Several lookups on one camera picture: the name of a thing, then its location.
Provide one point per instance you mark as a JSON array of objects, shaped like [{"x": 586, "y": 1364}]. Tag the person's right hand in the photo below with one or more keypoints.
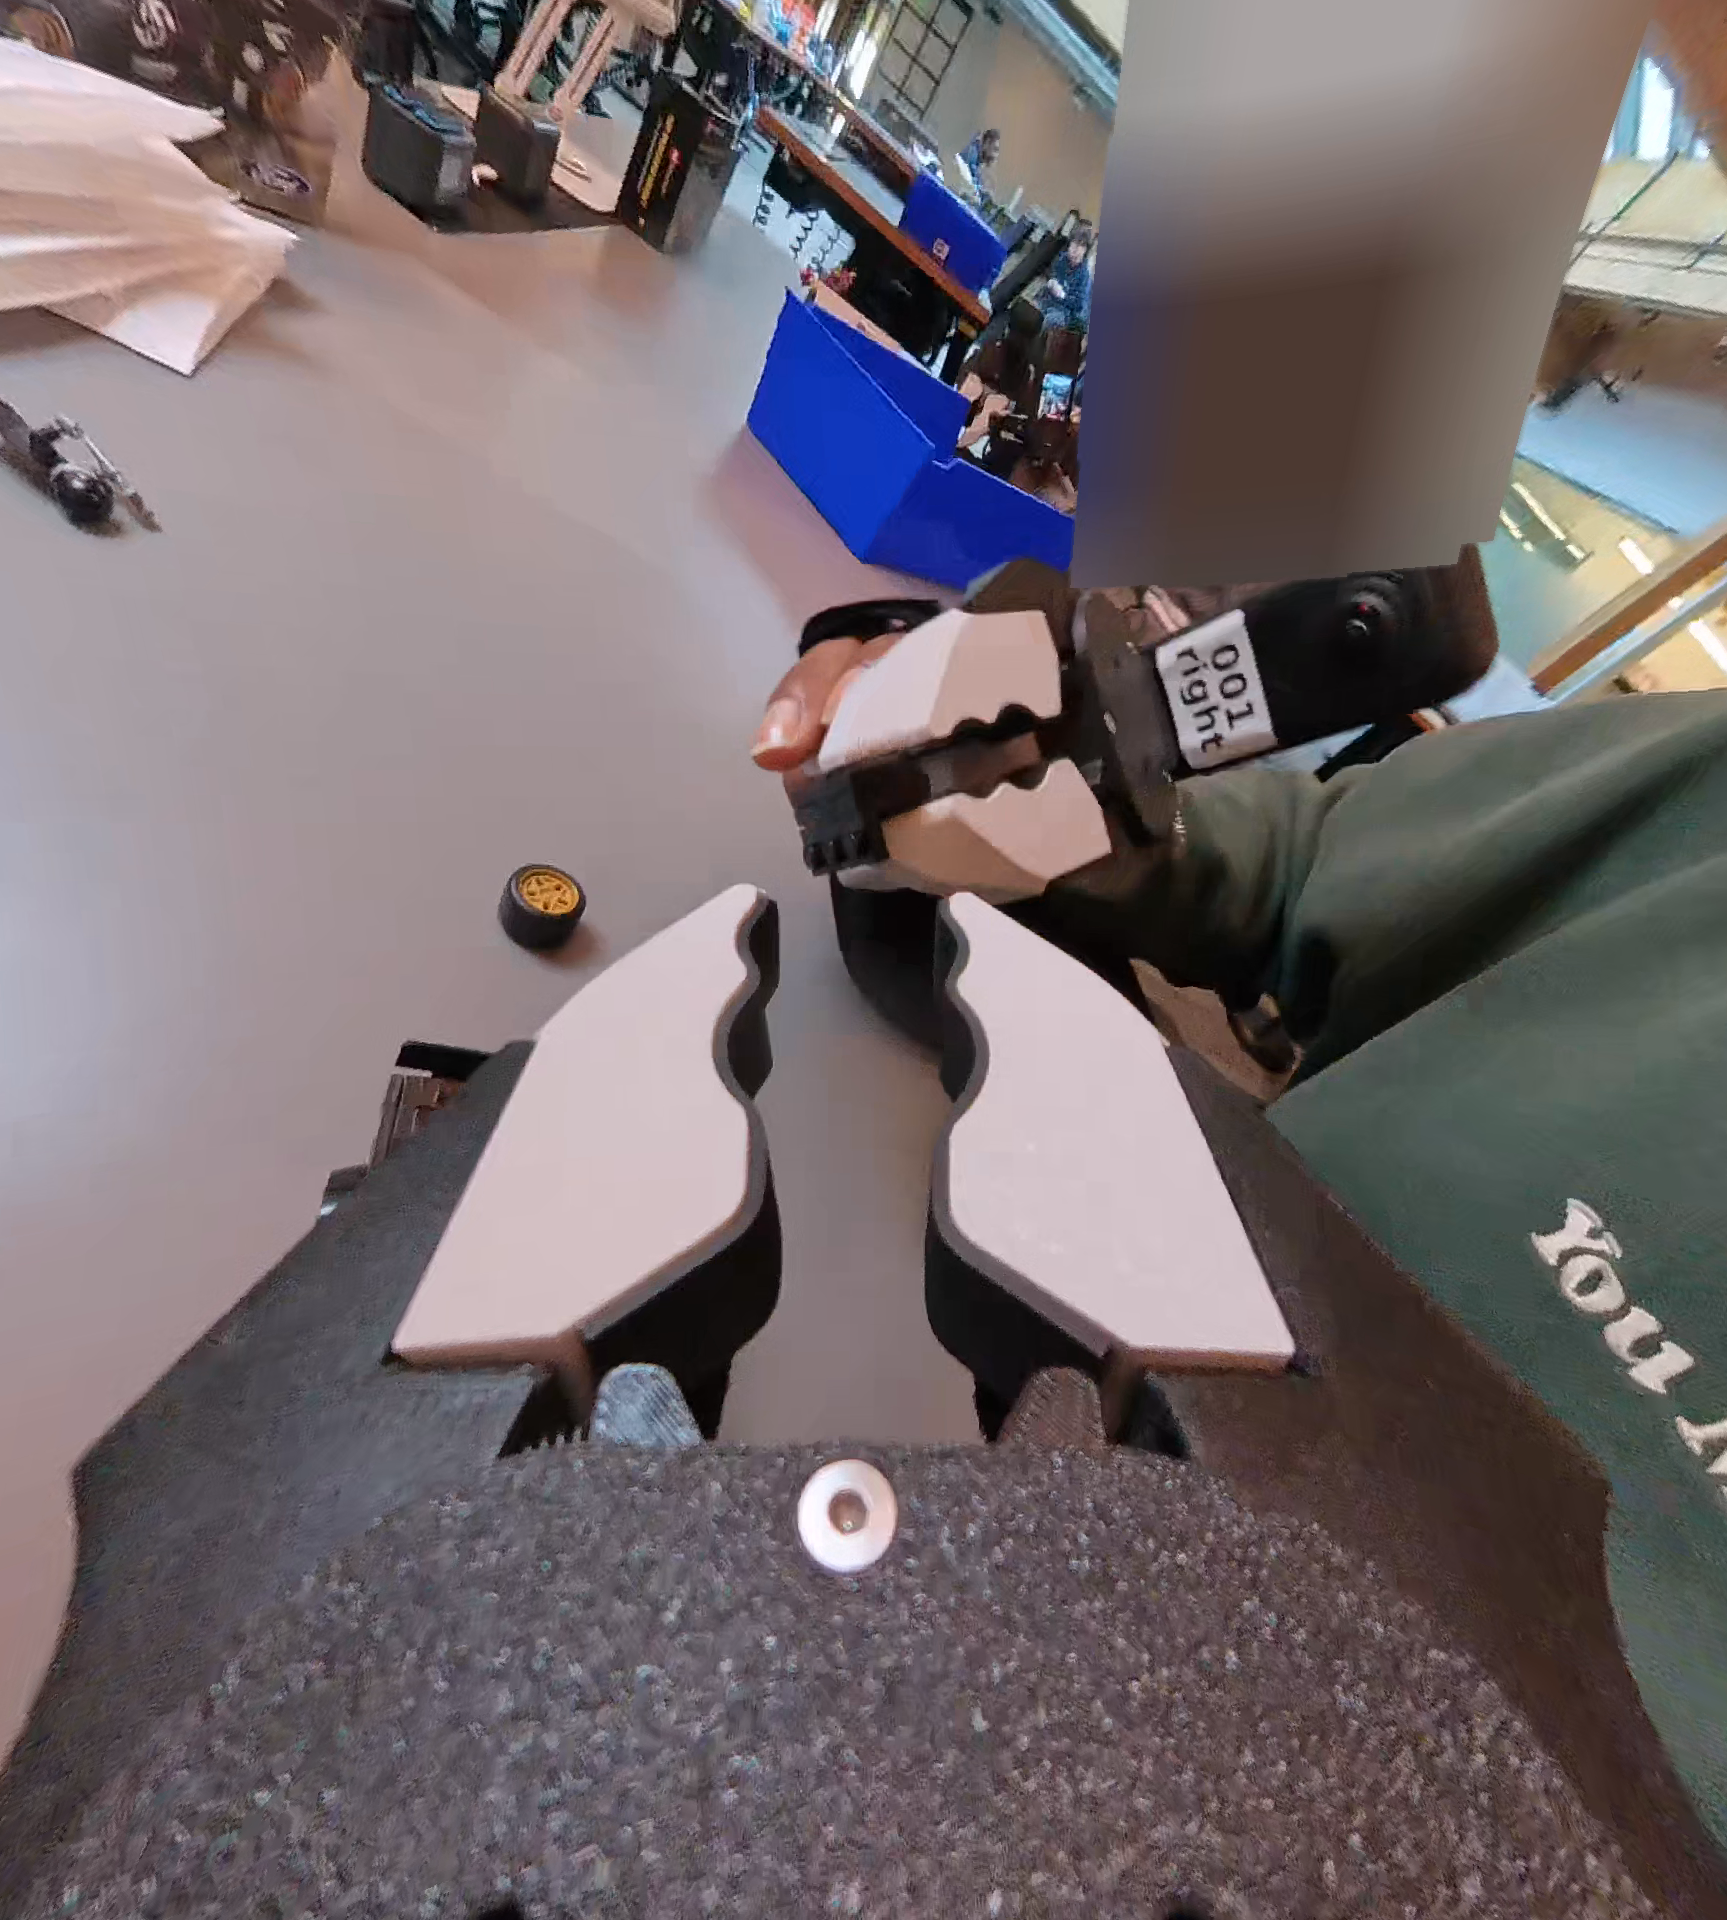
[{"x": 820, "y": 699}]

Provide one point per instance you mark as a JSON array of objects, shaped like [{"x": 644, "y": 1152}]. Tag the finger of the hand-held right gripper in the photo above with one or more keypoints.
[
  {"x": 954, "y": 676},
  {"x": 1001, "y": 836}
]

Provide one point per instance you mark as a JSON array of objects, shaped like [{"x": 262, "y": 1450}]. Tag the small black lego piece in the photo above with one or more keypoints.
[{"x": 53, "y": 467}]

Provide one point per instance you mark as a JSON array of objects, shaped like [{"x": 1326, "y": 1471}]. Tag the black lego wheel gold hub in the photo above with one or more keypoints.
[{"x": 543, "y": 903}]

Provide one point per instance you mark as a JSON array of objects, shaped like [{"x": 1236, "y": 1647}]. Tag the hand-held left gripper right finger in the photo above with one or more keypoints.
[{"x": 1104, "y": 1186}]

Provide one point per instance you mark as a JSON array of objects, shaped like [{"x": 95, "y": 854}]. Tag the black lego set box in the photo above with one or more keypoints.
[{"x": 174, "y": 36}]

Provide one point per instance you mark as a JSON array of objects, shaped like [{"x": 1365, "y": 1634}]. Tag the small black box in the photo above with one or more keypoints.
[{"x": 414, "y": 144}]

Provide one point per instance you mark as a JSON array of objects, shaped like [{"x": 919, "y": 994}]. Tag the blue storage bin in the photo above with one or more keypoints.
[
  {"x": 954, "y": 228},
  {"x": 894, "y": 452}
]

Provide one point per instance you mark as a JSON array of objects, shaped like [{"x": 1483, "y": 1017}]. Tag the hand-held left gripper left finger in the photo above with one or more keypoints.
[{"x": 596, "y": 1186}]

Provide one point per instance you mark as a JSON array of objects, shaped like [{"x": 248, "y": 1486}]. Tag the black lego car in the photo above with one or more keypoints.
[{"x": 414, "y": 1096}]

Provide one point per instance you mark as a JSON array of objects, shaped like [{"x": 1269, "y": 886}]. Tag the clear plastic parts bag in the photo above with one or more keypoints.
[{"x": 85, "y": 197}]

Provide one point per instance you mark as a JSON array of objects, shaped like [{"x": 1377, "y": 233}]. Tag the wooden office desk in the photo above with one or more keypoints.
[{"x": 865, "y": 197}]

